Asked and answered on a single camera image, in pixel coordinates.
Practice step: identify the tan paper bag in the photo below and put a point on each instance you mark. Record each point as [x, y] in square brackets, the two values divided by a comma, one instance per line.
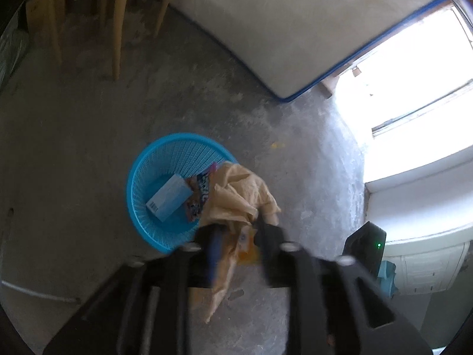
[236, 196]

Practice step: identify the white cabinet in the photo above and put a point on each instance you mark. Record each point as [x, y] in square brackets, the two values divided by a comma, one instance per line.
[428, 266]

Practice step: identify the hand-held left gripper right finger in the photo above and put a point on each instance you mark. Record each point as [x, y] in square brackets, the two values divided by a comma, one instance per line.
[266, 255]

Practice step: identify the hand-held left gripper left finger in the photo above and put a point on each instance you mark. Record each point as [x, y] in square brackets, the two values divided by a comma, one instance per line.
[213, 253]

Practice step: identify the white cardboard box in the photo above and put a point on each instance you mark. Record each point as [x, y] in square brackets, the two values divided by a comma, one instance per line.
[168, 199]

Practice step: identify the blue plastic basket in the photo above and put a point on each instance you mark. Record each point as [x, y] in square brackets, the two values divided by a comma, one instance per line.
[147, 177]

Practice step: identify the colourful snack wrapper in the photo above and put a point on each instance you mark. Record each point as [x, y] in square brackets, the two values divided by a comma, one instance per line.
[198, 194]

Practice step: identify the mattress with blue edge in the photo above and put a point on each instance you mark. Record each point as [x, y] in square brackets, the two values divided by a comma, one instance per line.
[288, 26]

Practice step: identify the light blue cloth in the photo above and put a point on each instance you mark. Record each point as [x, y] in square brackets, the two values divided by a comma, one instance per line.
[387, 273]

